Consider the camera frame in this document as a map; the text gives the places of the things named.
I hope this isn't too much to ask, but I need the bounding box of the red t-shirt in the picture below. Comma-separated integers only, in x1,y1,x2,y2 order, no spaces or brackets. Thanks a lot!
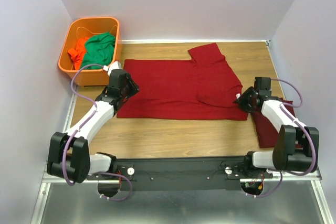
117,43,248,121

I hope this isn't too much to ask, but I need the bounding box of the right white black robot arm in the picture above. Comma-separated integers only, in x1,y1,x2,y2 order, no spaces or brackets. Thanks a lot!
234,77,319,178

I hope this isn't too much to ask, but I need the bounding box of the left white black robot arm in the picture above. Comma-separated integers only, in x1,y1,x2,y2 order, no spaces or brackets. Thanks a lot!
47,69,140,186

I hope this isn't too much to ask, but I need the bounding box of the folded dark maroon t-shirt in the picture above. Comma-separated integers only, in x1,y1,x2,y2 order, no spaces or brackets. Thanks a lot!
251,97,296,149

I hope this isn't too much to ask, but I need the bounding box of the green t-shirt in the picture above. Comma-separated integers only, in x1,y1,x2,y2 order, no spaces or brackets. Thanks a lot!
80,32,116,70

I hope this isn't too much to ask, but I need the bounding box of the orange t-shirt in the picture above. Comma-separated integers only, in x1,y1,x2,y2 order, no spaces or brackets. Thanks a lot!
68,37,89,70

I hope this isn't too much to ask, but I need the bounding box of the orange plastic bin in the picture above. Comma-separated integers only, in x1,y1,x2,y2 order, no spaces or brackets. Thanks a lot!
58,17,122,86

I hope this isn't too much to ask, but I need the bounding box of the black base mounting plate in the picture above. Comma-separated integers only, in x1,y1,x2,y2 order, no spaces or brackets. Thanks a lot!
97,156,268,198

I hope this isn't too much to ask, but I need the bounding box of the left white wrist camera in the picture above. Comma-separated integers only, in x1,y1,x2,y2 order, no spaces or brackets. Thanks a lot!
102,61,122,75

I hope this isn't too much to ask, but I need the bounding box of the aluminium frame rail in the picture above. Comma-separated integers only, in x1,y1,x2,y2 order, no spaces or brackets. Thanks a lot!
30,94,77,223

